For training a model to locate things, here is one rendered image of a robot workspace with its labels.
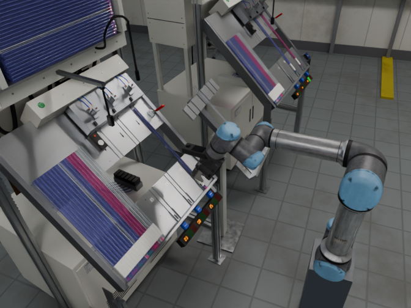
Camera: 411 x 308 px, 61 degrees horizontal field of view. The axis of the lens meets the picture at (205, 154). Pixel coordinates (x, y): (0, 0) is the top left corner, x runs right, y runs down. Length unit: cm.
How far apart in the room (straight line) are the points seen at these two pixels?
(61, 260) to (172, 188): 57
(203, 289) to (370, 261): 104
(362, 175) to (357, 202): 9
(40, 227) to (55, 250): 19
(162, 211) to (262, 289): 92
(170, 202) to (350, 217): 75
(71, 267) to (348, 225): 113
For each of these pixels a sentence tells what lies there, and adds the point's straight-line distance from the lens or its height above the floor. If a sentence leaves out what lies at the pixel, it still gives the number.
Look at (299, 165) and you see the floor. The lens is 299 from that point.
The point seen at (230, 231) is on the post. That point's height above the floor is 1.
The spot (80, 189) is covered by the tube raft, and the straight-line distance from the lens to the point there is 143.
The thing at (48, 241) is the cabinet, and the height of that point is 62.
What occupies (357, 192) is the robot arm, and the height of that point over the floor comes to 115.
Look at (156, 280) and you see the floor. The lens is 227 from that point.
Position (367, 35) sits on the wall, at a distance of 501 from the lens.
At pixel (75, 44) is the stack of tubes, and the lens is 148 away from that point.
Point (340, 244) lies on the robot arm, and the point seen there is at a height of 87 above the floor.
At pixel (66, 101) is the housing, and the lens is 148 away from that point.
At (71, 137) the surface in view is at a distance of 151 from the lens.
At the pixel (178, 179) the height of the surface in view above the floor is 81.
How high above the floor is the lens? 190
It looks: 38 degrees down
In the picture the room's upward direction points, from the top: 3 degrees counter-clockwise
